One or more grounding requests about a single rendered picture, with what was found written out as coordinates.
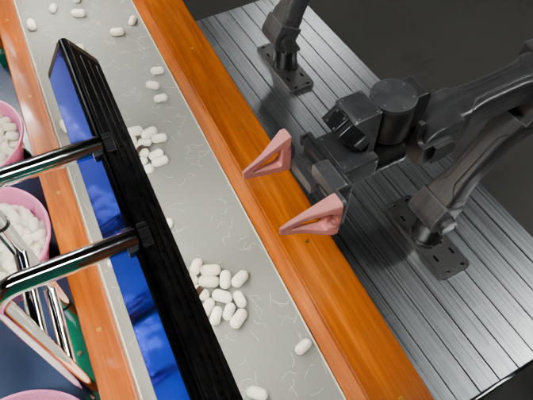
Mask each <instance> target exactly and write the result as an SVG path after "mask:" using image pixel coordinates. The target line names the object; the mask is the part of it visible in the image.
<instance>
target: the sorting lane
mask: <svg viewBox="0 0 533 400"><path fill-rule="evenodd" d="M13 1H14V4H15V6H16V9H17V14H18V17H19V19H20V22H21V26H22V28H23V32H24V34H25V39H26V41H27V44H28V46H29V51H30V54H31V57H32V59H33V63H34V66H35V68H36V73H37V76H38V79H39V81H40V85H41V89H42V91H43V94H44V98H45V101H46V103H47V106H48V111H49V113H50V116H51V119H52V123H53V125H54V129H55V131H56V135H57V138H58V141H59V146H60V147H63V146H66V145H69V144H71V142H70V140H69V137H68V135H67V133H65V132H64V131H63V130H62V128H61V127H60V125H59V123H60V121H61V120H63V119H62V116H61V113H60V111H59V107H58V104H57V101H56V97H55V95H54V92H53V89H52V85H51V83H50V80H49V77H48V70H49V68H50V64H51V62H52V57H53V54H54V51H55V48H56V43H57V42H58V40H59V39H61V38H66V39H68V40H70V41H71V42H73V43H74V44H82V45H83V46H84V51H86V52H88V53H89V54H90V55H92V56H93V57H94V58H96V59H97V60H98V62H99V63H100V66H101V68H102V71H103V73H104V75H105V78H106V80H107V83H108V84H109V88H110V90H111V91H112V94H113V96H114V99H115V101H116V103H117V106H118V108H119V110H120V112H121V116H122V117H123V119H124V122H125V124H126V127H127V128H130V127H134V126H137V125H138V126H140V127H142V129H143V131H144V130H145V129H147V128H149V127H152V126H154V127H156V128H157V131H158V132H157V134H159V133H165V134H166V135H167V140H166V141H165V142H161V143H154V142H152V143H151V145H150V146H145V147H146V148H147V149H148V151H149V153H150V152H153V151H155V150H156V149H158V148H159V149H162V150H163V154H164V155H165V156H167V157H168V159H169V161H168V163H167V164H165V165H162V166H159V167H154V168H155V169H154V171H153V172H152V173H148V174H147V175H148V178H149V180H150V183H151V185H152V188H153V190H154V192H155V195H156V197H157V199H158V201H159V204H160V206H161V208H162V211H163V213H164V216H165V218H168V217H169V218H172V219H173V221H174V224H173V225H172V227H171V232H172V234H173V236H174V239H175V241H176V244H177V245H178V249H179V251H180V253H181V255H182V258H183V260H184V262H185V265H186V267H187V270H188V272H189V273H190V266H191V264H192V262H193V260H194V259H195V258H200V259H201V260H202V266H203V265H206V264H217V265H219V266H220V269H221V271H220V273H221V272H222V271H223V270H228V271H230V273H231V281H232V278H233V277H234V276H235V275H236V274H237V273H238V272H239V271H242V270H245V271H247V273H248V279H247V280H246V281H245V283H244V284H243V285H241V286H240V287H234V286H233V285H232V283H231V285H230V287H229V288H227V289H223V288H221V287H220V283H219V285H218V286H217V287H204V288H205V289H206V290H207V291H208V292H209V298H213V297H212V293H213V292H214V291H215V290H217V289H219V290H224V291H228V292H230V293H231V294H232V301H231V303H233V304H234V305H235V307H236V309H235V312H234V314H235V313H236V311H237V310H239V309H244V310H246V311H247V318H246V319H245V321H244V322H243V324H242V325H241V326H240V327H239V328H238V329H234V328H233V327H231V325H230V320H231V319H230V320H228V321H227V320H225V319H224V318H223V314H222V316H221V320H220V323H219V324H218V325H212V324H211V326H212V327H213V331H214V332H215V334H216V337H217V339H218V342H219V344H220V347H221V349H222V351H223V353H224V356H225V359H226V360H227V362H228V365H229V367H230V370H231V372H232V375H233V377H234V379H235V381H236V384H237V386H238V388H239V390H240V393H241V395H242V398H243V400H255V399H252V398H249V397H248V396H247V389H248V387H250V386H256V387H261V388H263V389H265V390H266V391H267V393H268V397H267V399H266V400H346V398H345V396H344V394H343V392H342V391H341V389H340V387H339V384H338V383H337V382H336V379H335V377H334V375H333V374H332V372H331V370H330V368H329V366H328V364H327V362H326V361H325V359H324V357H323V355H322V353H321V351H320V349H319V348H318V346H317V344H316V342H315V340H314V339H313V336H312V334H311V333H310V331H309V329H308V327H307V325H306V324H305V321H304V320H303V318H302V316H301V314H300V312H299V310H298V309H297V307H296V305H295V303H294V301H293V299H292V298H291V296H290V293H289V291H288V290H287V289H286V286H285V284H284V282H283V281H282V278H281V277H280V275H279V273H278V271H277V269H276V267H275V266H274V264H273V262H272V260H271V258H270V257H269V255H268V253H267V250H266V249H265V247H264V246H263V243H262V241H261V240H260V238H259V236H258V234H257V232H256V231H255V228H254V226H253V225H252V223H251V221H250V219H249V217H248V216H247V214H246V212H245V210H244V208H243V206H242V205H241V203H240V200H239V199H238V197H237V195H236V193H235V191H234V190H233V188H232V185H231V184H230V182H229V181H228V178H227V176H226V174H225V173H224V171H223V169H222V167H221V165H220V163H219V162H218V160H217V158H216V156H215V154H214V152H213V150H212V149H211V147H210V145H209V142H208V141H207V140H206V138H205V135H204V133H203V132H202V131H201V128H200V126H199V124H198V123H197V121H196V119H195V117H194V115H193V113H192V111H191V110H190V108H189V106H188V104H187V102H186V100H185V99H184V97H183V95H182V92H181V91H180V90H179V88H178V85H177V83H176V82H175V80H174V78H173V76H172V74H171V72H170V70H169V69H168V67H167V65H166V63H165V61H164V59H163V57H162V56H161V54H160V52H159V49H158V48H157V47H156V45H155V42H154V41H153V39H152V37H151V35H150V33H149V32H148V29H147V27H146V26H145V24H144V22H143V20H142V18H141V16H140V15H139V13H138V11H137V9H136V7H135V6H134V4H133V2H132V0H80V2H79V3H75V2H73V0H13ZM52 3H54V4H56V5H57V9H56V12H55V13H50V11H49V7H50V5H51V4H52ZM73 9H83V10H85V12H86V15H85V17H73V16H72V15H71V11H72V10H73ZM132 15H134V16H135V17H136V23H135V25H130V24H129V23H128V20H129V18H130V16H132ZM30 18H31V19H33V20H34V21H35V22H36V29H35V30H34V31H31V30H29V29H28V26H27V20H28V19H30ZM112 28H122V29H123V30H124V31H125V33H124V34H123V35H122V36H115V37H113V36H112V35H111V34H110V32H109V31H110V30H111V29H112ZM153 67H162V68H163V69H164V72H163V73H162V74H161V75H153V74H152V73H151V69H152V68H153ZM147 81H155V82H158V83H159V89H157V90H153V89H148V88H147V87H146V82H147ZM158 94H166V95H167V100H166V101H165V102H159V103H157V102H155V101H154V97H155V96H156V95H158ZM67 170H68V173H69V176H70V178H71V182H72V186H73V188H74V191H75V195H76V198H77V200H78V204H79V208H80V210H81V213H82V217H83V220H84V223H85V226H86V230H87V232H88V235H89V238H90V242H91V243H94V242H96V241H98V240H102V235H101V232H100V229H99V227H98V223H97V220H96V217H95V215H94V211H93V208H92V205H91V203H90V199H89V196H88V193H87V191H86V187H85V184H84V182H83V179H82V175H81V172H80V170H79V166H78V164H77V163H76V164H73V165H71V166H68V167H67ZM107 261H108V260H107ZM107 261H105V262H103V263H100V264H98V267H99V270H100V272H101V275H102V280H103V283H104V285H105V289H106V292H107V294H108V297H109V302H110V305H111V307H112V310H113V314H114V317H115V320H116V323H117V327H118V329H119V332H120V335H121V339H122V342H123V345H124V347H125V351H126V354H127V357H128V361H129V364H130V367H131V369H132V374H133V377H134V379H135V382H136V386H137V389H138V391H139V395H140V399H141V400H157V399H156V396H155V392H154V390H153V387H152V384H151V380H150V378H149V375H148V371H147V368H146V366H145V363H144V359H143V357H142V354H141V351H140V347H139V345H138V343H137V340H136V336H135V333H134V331H133V328H132V324H131V321H130V319H129V316H128V312H127V310H126V307H125V303H124V300H123V298H122V295H121V291H120V288H119V286H118V283H117V279H116V276H115V274H114V271H113V268H112V267H109V266H108V264H107ZM214 276H216V277H217V278H218V279H219V281H220V274H219V275H214ZM237 290H240V291H241V292H242V293H243V295H244V297H245V298H246V299H247V305H246V306H245V307H243V308H240V307H238V305H237V304H236V302H235V300H234V298H233V293H234V292H235V291H237ZM213 300H214V299H213ZM214 301H215V300H214ZM227 304H228V303H223V302H218V301H215V306H219V307H220V308H221V309H222V310H223V312H224V308H225V306H226V305H227ZM215 306H214V307H215ZM214 307H213V308H214ZM234 314H233V315H234ZM305 338H308V339H310V340H311V341H312V347H311V348H310V349H309V350H308V351H307V352H306V353H305V354H303V355H298V354H297V353H296V352H295V348H296V346H297V345H298V344H299V343H300V342H301V341H302V340H303V339H305Z"/></svg>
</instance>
